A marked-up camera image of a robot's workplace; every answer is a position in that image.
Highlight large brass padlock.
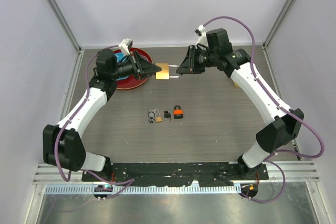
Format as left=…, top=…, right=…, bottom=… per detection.
left=155, top=63, right=180, bottom=80

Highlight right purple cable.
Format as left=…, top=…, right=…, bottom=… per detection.
left=203, top=16, right=325, bottom=204

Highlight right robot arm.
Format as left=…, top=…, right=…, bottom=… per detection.
left=176, top=25, right=304, bottom=179

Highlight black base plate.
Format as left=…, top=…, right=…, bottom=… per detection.
left=95, top=162, right=269, bottom=187

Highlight orange black padlock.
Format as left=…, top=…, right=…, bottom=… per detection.
left=173, top=105, right=184, bottom=119

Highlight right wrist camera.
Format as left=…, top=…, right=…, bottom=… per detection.
left=195, top=25, right=208, bottom=47

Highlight red round tray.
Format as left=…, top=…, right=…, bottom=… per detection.
left=113, top=47, right=153, bottom=90

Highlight small brass padlock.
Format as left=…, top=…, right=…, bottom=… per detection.
left=154, top=109, right=162, bottom=123

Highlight blue dotted plate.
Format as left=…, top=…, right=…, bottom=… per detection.
left=114, top=52, right=129, bottom=81

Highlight panda keychain with keys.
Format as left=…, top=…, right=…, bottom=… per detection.
left=148, top=110, right=155, bottom=123

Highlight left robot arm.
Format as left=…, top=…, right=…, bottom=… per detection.
left=43, top=48, right=162, bottom=182

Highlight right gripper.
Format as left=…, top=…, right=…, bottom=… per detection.
left=177, top=45, right=218, bottom=74

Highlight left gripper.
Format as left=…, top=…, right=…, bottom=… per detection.
left=111, top=51, right=162, bottom=81

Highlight black keys of orange padlock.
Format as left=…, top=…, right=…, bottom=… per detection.
left=164, top=111, right=171, bottom=122

